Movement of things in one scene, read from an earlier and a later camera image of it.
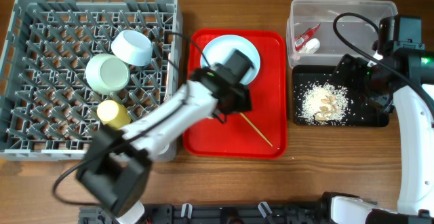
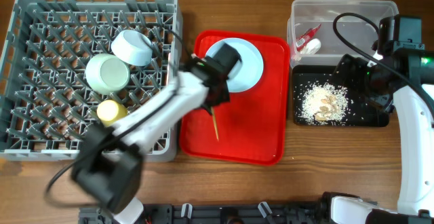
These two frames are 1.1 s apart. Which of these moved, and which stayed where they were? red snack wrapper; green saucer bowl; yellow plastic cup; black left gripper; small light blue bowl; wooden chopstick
Moved: black left gripper; wooden chopstick
Stayed: red snack wrapper; small light blue bowl; yellow plastic cup; green saucer bowl
